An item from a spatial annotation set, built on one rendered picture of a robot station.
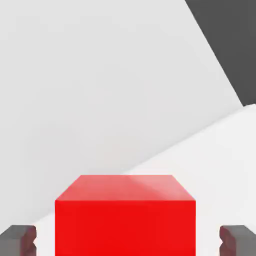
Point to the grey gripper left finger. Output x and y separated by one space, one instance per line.
16 241

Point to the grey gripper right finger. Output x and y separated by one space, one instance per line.
240 241

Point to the small red cube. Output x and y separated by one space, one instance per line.
125 222

